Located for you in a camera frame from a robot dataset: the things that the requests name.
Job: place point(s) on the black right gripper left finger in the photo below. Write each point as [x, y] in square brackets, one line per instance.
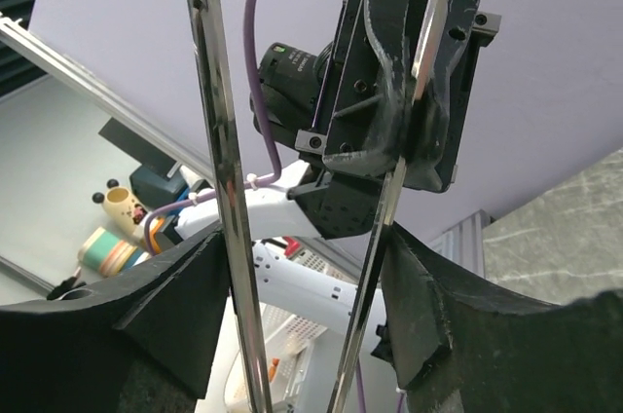
[142, 341]

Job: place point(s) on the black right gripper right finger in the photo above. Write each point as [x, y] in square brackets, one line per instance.
[459, 343]

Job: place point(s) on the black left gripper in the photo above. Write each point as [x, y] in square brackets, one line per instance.
[395, 87]

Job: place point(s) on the steel serving tongs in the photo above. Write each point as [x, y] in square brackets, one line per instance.
[229, 189]

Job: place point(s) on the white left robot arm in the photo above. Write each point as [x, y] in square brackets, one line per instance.
[308, 203]

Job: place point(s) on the striped tape rolls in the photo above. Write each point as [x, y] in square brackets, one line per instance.
[109, 255]

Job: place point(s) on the cream mouse ear cup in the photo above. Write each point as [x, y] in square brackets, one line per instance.
[122, 206]

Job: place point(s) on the white perforated basket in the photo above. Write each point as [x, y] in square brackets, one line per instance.
[301, 297]

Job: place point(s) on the aluminium front rail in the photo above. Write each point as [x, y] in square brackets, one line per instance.
[78, 78]

